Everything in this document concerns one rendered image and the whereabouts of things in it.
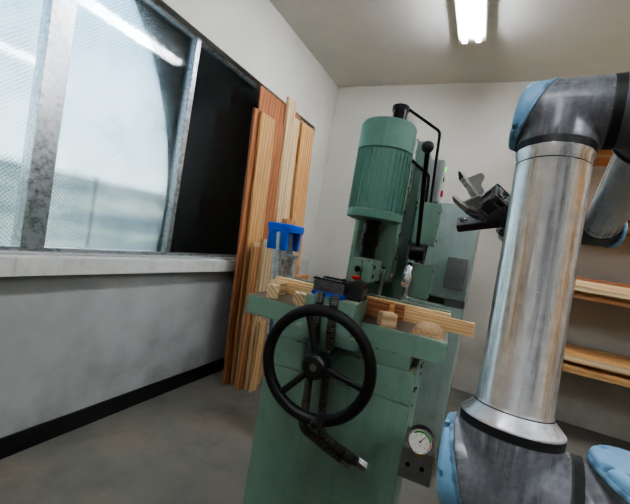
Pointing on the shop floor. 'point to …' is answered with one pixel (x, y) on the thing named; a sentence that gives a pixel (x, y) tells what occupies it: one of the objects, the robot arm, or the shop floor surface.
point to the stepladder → (281, 234)
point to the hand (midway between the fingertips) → (453, 184)
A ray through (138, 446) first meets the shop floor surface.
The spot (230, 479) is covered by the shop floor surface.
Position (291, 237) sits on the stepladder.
